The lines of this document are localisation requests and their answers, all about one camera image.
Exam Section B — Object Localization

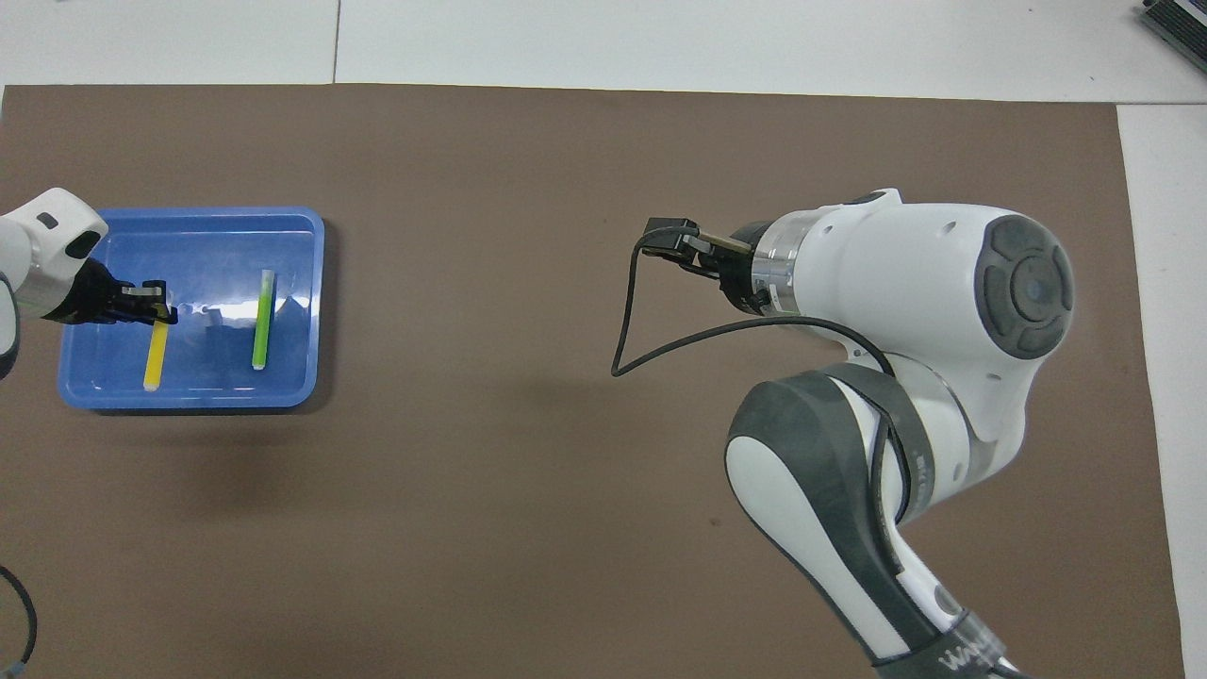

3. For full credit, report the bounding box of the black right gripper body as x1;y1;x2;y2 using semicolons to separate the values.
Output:
703;223;769;315

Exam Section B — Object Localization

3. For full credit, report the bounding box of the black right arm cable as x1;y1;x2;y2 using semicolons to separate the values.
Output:
611;219;920;567

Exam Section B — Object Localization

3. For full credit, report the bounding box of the yellow pen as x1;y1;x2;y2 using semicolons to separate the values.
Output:
142;316;175;390

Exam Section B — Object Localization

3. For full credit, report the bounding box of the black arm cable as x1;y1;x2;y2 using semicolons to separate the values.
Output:
0;564;39;672
611;219;920;567

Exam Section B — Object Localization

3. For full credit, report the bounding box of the green pen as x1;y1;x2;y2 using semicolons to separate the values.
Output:
251;270;276;371

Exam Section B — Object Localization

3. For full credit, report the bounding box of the brown table mat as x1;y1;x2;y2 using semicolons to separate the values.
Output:
0;83;1187;679

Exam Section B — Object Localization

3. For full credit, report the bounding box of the blue plastic tray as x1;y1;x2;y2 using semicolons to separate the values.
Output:
58;207;325;412

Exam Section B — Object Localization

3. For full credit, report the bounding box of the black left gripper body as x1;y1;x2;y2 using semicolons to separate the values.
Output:
61;260;128;324

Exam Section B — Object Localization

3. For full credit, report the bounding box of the dark ribbed box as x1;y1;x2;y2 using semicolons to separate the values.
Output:
1136;0;1207;75

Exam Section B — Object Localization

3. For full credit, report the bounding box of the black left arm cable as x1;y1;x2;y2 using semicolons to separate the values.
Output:
0;564;39;672

